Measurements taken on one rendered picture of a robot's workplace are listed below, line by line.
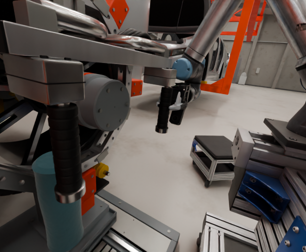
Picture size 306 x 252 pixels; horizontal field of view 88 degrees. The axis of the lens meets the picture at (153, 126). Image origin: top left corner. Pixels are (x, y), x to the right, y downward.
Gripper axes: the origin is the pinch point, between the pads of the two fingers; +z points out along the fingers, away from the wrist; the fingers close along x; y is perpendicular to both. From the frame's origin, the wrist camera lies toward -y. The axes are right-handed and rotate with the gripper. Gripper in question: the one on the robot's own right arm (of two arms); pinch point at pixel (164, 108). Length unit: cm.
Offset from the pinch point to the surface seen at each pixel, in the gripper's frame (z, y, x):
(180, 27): -319, 93, -121
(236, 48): -342, 61, -4
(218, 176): -81, -69, 24
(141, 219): -16, -75, -12
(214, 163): -76, -56, 18
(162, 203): -41, -83, -8
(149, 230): -12, -75, -4
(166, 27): -319, 92, -154
